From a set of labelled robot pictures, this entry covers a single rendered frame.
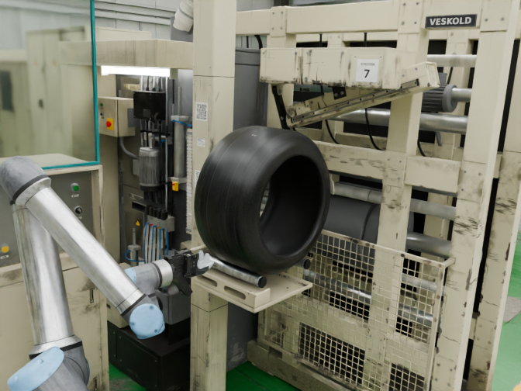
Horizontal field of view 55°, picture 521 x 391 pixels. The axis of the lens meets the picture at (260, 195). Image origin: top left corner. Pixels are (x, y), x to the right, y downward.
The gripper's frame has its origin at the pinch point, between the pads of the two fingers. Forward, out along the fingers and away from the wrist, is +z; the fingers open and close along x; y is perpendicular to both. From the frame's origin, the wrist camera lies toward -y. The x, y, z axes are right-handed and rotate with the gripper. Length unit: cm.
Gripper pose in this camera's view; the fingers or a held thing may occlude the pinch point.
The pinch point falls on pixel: (210, 264)
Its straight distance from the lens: 183.9
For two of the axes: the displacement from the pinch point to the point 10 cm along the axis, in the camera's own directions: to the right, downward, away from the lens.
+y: 0.6, -9.7, -2.4
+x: -7.3, -2.1, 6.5
